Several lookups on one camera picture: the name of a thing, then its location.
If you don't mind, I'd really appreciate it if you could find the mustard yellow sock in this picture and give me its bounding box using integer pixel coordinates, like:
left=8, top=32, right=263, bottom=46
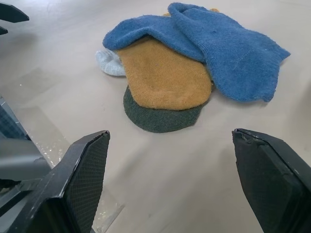
left=116, top=8, right=220, bottom=112

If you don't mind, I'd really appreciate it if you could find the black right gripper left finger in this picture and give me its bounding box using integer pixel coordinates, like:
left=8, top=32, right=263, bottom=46
left=9, top=130, right=111, bottom=233

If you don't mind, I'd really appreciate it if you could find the light blue sock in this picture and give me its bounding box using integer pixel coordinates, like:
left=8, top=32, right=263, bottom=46
left=95, top=49, right=127, bottom=78

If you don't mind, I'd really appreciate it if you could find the dark green sock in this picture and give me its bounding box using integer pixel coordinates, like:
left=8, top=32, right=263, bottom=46
left=122, top=85, right=204, bottom=134

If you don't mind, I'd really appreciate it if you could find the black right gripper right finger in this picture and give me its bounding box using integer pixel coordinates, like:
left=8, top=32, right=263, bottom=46
left=231, top=128, right=311, bottom=233

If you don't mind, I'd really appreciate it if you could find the broad finger of the black left gripper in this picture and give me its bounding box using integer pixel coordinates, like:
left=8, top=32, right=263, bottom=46
left=0, top=0, right=30, bottom=24

